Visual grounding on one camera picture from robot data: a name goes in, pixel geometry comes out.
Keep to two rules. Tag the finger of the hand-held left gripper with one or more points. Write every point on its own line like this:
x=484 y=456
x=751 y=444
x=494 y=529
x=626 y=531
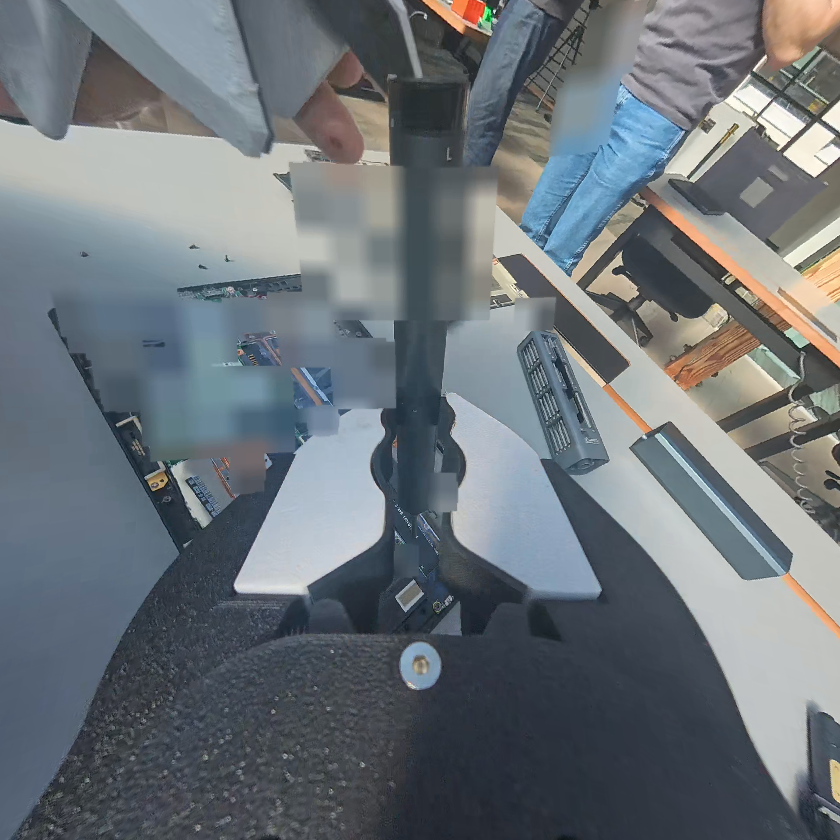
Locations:
x=184 y=52
x=33 y=52

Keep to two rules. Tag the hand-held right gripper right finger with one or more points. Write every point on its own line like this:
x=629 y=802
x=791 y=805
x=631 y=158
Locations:
x=512 y=505

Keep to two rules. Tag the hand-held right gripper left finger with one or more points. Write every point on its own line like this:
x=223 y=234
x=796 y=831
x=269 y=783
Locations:
x=315 y=499

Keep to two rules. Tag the black laptop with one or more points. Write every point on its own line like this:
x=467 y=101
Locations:
x=197 y=492

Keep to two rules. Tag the dark grey electric screwdriver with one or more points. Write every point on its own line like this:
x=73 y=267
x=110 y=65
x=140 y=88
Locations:
x=426 y=118

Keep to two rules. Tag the cluttered background work desk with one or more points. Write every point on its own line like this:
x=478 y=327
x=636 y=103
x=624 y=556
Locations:
x=439 y=16

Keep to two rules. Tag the orange edged side desk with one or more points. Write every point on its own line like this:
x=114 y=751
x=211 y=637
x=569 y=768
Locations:
x=754 y=262

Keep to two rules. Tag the person's left hand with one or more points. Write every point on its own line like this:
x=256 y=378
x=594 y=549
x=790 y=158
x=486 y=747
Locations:
x=334 y=124

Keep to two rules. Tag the dark grey bit tray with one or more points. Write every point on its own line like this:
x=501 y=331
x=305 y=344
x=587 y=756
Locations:
x=558 y=407

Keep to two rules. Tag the dark grey case sleeve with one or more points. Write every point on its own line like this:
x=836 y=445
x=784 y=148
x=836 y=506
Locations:
x=709 y=499

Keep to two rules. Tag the wooden beam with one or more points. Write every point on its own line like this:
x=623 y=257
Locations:
x=722 y=354

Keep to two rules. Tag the black office chair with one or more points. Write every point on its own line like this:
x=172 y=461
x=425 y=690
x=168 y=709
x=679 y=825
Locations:
x=663 y=282

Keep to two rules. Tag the orange box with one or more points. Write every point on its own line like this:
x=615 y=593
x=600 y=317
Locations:
x=469 y=8

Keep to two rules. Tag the dark laptop screen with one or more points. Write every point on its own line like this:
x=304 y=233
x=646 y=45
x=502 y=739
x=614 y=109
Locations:
x=735 y=170

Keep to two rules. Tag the black framed window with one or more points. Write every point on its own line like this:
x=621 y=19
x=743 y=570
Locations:
x=794 y=138

